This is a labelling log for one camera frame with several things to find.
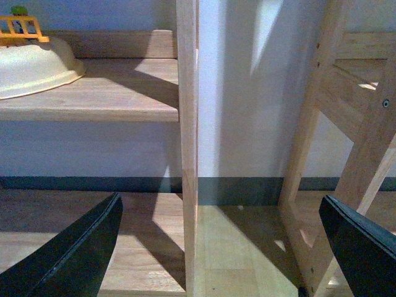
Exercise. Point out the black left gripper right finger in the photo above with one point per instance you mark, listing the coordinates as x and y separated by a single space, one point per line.
364 250

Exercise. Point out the wooden shelf unit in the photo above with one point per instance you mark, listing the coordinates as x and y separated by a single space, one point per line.
128 126

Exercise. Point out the wooden chair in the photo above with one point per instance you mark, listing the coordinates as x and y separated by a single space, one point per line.
353 85

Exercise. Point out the yellow plastic toy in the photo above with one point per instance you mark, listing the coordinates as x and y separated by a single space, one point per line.
18 28

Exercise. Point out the cream plastic bowl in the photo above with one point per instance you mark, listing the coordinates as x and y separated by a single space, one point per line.
36 67

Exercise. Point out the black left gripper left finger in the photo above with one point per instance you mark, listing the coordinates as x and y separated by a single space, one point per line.
74 262

